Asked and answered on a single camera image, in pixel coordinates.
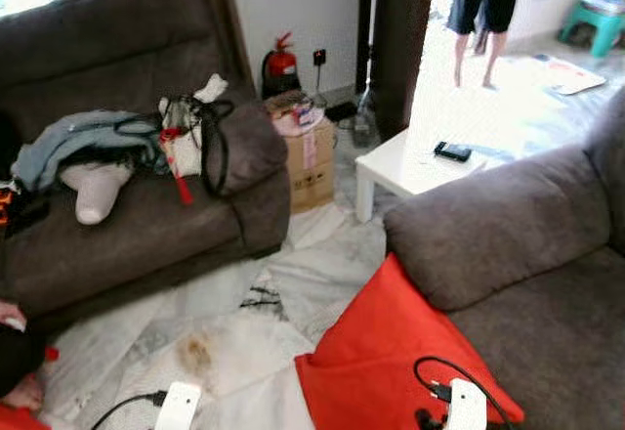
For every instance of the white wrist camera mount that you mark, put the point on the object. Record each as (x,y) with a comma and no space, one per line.
(179,408)
(466,406)

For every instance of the red pillow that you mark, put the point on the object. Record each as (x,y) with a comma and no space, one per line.
(381,362)

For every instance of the grey-green garment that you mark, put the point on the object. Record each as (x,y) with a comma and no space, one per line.
(78,142)

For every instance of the black smartphone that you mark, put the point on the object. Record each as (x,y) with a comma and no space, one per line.
(452,151)

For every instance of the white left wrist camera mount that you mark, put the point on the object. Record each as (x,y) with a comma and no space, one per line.
(179,408)

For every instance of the black and orange item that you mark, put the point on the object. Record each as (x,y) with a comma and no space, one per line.
(21,210)

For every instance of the person in red shirt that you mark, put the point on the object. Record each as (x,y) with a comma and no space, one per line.
(485,0)

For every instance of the crumpled white cloth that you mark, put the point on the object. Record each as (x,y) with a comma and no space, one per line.
(211,87)

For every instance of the white low table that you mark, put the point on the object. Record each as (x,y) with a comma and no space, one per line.
(400,166)

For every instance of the dark grey fabric sofa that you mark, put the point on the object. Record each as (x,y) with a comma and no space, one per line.
(527,332)
(146,235)

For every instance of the dark brown door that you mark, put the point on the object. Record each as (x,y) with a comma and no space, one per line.
(400,39)

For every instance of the black wall plug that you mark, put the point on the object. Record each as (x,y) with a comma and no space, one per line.
(319,57)

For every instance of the red fire extinguisher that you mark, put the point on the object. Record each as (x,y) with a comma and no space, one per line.
(282,64)

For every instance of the white floor mat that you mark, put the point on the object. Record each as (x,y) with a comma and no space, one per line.
(566,76)

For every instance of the black adapter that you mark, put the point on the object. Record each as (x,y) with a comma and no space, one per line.
(342,111)

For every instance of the person in black clothing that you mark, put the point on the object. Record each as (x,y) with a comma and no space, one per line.
(18,352)

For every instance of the green plastic stool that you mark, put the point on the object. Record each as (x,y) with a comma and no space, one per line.
(596,24)

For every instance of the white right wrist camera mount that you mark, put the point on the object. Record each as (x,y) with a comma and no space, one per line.
(466,406)

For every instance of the red white snack packet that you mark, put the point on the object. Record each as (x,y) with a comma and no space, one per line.
(298,114)

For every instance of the brown cardboard box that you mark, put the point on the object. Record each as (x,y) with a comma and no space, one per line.
(311,171)

